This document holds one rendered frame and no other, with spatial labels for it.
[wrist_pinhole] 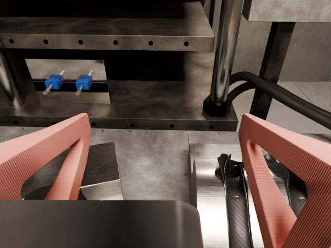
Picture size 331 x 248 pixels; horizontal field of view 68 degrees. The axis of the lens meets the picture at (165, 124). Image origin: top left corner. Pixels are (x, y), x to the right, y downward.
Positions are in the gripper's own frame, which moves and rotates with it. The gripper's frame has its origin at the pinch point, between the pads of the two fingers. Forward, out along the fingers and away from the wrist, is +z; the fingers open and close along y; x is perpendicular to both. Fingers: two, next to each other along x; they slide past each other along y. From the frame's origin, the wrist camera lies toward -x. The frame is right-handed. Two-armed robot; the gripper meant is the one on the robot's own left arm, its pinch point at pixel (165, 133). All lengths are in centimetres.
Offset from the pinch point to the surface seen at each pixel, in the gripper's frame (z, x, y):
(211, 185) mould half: 19.1, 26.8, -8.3
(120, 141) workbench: 46, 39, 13
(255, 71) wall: 247, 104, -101
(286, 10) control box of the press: 74, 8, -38
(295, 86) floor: 234, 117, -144
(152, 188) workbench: 29.1, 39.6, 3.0
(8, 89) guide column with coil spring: 67, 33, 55
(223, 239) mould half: 11.4, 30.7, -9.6
